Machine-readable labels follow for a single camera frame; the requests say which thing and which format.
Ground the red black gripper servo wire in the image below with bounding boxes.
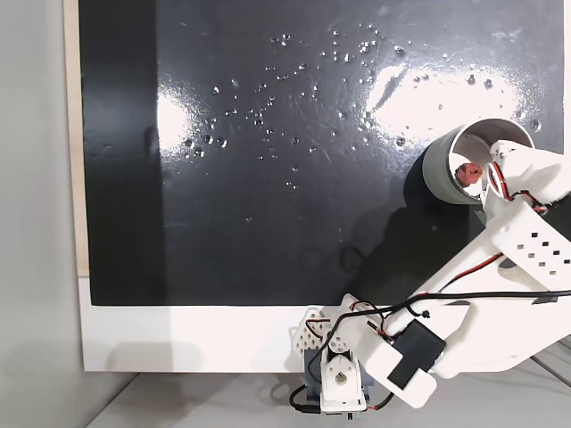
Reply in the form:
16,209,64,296
487,161,550,216

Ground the pale green steel mug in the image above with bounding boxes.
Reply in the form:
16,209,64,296
421,118,536,209

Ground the black glossy mat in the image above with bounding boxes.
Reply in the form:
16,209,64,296
79,0,565,308

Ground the black camera cable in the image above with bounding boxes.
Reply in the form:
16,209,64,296
307,288,571,380

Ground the red cube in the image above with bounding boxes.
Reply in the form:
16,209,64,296
454,161,485,186

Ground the black base power cable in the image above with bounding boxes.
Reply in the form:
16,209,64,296
288,383,394,416

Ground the light wooden board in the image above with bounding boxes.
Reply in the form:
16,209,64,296
63,0,92,278

